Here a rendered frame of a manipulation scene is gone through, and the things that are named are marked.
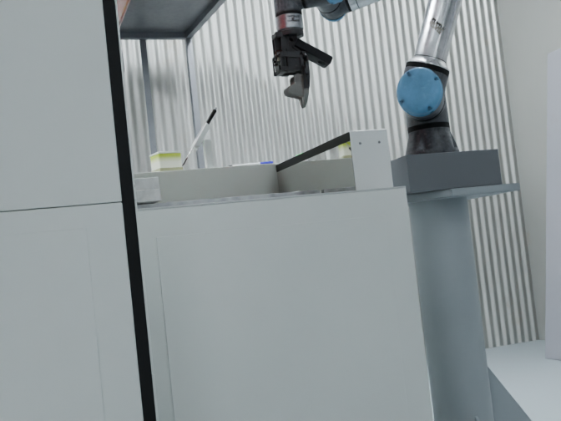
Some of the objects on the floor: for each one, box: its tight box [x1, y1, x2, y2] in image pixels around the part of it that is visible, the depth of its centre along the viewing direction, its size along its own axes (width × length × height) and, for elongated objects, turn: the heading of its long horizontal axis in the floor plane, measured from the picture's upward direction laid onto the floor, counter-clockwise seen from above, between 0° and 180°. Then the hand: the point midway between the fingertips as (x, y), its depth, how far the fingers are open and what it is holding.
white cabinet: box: [138, 188, 433, 421], centre depth 213 cm, size 64×96×82 cm
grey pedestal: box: [407, 183, 532, 421], centre depth 226 cm, size 51×44×82 cm
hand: (305, 103), depth 223 cm, fingers closed
